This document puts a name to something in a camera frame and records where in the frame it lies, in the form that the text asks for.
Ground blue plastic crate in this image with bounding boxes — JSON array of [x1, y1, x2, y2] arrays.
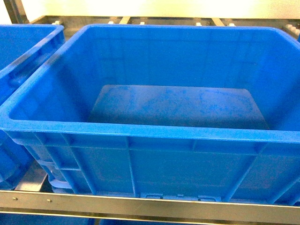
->
[[0, 23, 300, 207], [0, 24, 65, 190]]

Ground stainless steel roller rack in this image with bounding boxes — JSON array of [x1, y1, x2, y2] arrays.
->
[[0, 0, 300, 225]]

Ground lower left blue crate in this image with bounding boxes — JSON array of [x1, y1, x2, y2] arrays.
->
[[0, 213, 95, 225]]

